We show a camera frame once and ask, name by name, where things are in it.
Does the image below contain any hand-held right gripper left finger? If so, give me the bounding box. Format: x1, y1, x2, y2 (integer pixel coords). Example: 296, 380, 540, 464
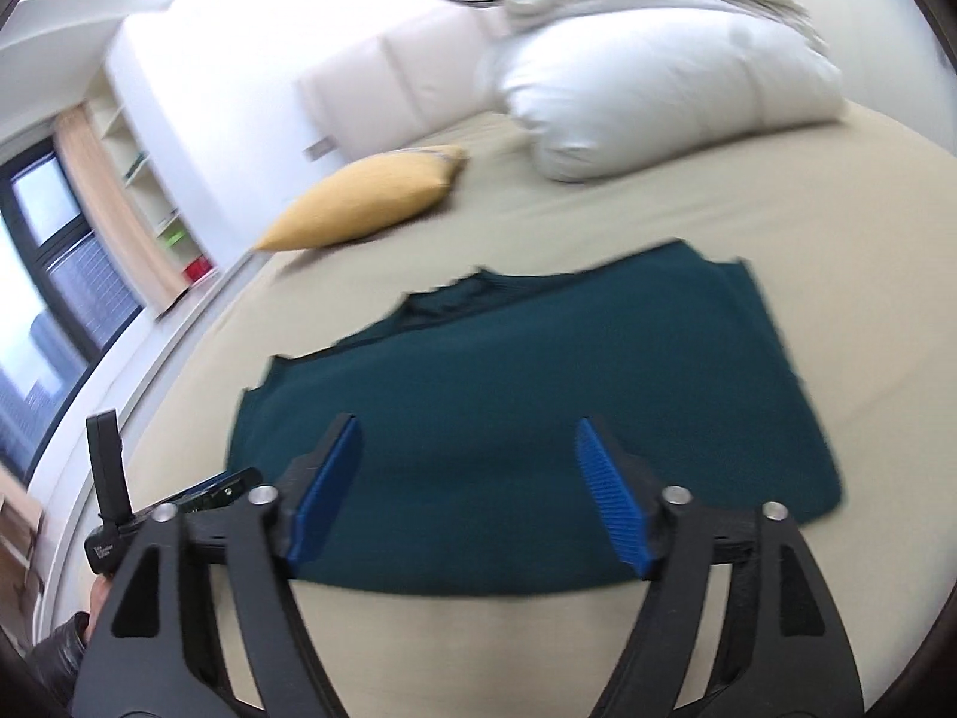
75, 413, 365, 718

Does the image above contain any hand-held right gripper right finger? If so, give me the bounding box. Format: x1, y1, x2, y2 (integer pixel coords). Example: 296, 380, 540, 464
574, 416, 868, 718

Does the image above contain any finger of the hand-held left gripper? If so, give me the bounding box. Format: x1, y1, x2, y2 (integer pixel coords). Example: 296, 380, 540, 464
85, 410, 132, 523
168, 467, 264, 516

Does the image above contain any dark green sweater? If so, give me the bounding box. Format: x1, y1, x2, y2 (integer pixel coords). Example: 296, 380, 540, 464
226, 238, 846, 601

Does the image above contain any person's left forearm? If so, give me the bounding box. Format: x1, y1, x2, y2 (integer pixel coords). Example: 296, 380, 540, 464
25, 611, 95, 693

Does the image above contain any person's left hand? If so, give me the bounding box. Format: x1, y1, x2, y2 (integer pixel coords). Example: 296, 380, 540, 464
88, 577, 115, 631

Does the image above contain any wooden furniture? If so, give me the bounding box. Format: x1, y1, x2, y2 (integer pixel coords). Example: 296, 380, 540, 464
0, 460, 47, 618

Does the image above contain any black framed window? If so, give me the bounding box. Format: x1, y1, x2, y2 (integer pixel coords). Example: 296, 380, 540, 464
0, 130, 145, 481

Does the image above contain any beige curtain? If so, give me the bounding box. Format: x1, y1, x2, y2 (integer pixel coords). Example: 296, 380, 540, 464
54, 105, 185, 317

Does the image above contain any yellow pillow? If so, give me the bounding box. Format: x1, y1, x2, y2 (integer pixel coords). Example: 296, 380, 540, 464
252, 144, 471, 254

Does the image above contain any bed with beige sheet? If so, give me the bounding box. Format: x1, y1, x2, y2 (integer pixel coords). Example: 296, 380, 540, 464
41, 101, 957, 718

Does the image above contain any white folded duvet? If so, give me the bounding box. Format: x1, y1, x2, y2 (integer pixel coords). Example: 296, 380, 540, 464
478, 0, 848, 184

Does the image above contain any cream padded headboard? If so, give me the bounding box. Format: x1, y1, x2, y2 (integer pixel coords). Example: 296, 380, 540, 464
297, 11, 517, 166

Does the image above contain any white wall shelf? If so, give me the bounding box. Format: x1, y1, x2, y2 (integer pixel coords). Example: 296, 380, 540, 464
90, 96, 220, 294

